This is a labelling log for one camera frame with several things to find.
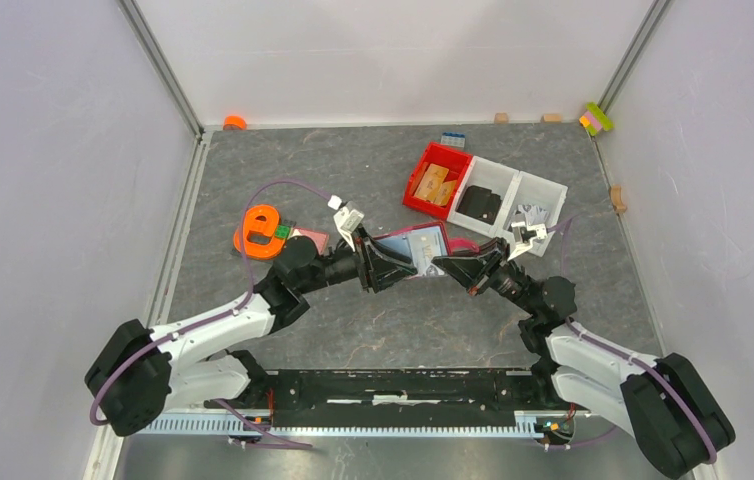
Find blue white small block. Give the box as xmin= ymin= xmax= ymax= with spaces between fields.
xmin=440 ymin=132 xmax=466 ymax=150

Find wooden piece right edge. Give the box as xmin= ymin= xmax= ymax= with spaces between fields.
xmin=609 ymin=185 xmax=628 ymax=215

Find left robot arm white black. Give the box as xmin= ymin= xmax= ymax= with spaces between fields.
xmin=84 ymin=228 xmax=417 ymax=437

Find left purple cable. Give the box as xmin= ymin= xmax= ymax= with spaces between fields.
xmin=88 ymin=177 xmax=335 ymax=452

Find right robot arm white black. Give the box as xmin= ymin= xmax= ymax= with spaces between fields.
xmin=432 ymin=240 xmax=736 ymax=479

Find grey slotted cable duct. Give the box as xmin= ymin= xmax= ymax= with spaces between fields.
xmin=145 ymin=411 xmax=541 ymax=439

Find white divided plastic bin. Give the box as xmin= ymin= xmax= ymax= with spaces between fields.
xmin=447 ymin=156 xmax=568 ymax=238

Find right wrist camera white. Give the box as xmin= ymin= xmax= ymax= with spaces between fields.
xmin=508 ymin=221 xmax=548 ymax=261

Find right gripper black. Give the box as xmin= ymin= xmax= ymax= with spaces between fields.
xmin=431 ymin=237 xmax=538 ymax=317

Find small orange cap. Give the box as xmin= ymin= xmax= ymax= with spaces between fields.
xmin=222 ymin=115 xmax=247 ymax=130

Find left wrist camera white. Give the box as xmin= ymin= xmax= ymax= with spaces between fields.
xmin=327 ymin=195 xmax=364 ymax=249

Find silver VIP credit card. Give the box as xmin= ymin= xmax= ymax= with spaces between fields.
xmin=407 ymin=226 xmax=447 ymax=278

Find purple cable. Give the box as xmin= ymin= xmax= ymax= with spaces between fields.
xmin=539 ymin=215 xmax=719 ymax=466
xmin=88 ymin=177 xmax=335 ymax=452

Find colourful toy brick stack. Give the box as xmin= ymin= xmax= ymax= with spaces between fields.
xmin=578 ymin=102 xmax=614 ymax=137

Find black cards in white bin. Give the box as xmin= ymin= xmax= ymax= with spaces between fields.
xmin=456 ymin=185 xmax=502 ymax=225

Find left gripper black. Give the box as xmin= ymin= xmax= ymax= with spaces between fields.
xmin=297 ymin=222 xmax=417 ymax=294

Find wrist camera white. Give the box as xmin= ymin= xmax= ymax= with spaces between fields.
xmin=508 ymin=221 xmax=548 ymax=261
xmin=327 ymin=195 xmax=364 ymax=249

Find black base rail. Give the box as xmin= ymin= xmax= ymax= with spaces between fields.
xmin=227 ymin=367 xmax=574 ymax=411

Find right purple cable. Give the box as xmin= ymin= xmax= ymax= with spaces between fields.
xmin=539 ymin=215 xmax=719 ymax=466

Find red plastic bin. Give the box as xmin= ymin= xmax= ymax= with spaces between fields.
xmin=402 ymin=142 xmax=472 ymax=220

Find red leather card holder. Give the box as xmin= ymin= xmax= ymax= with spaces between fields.
xmin=375 ymin=221 xmax=479 ymax=278

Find green toy brick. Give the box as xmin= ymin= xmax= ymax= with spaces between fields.
xmin=274 ymin=225 xmax=291 ymax=239

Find silver cards in white bin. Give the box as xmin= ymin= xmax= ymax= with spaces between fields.
xmin=516 ymin=204 xmax=549 ymax=225

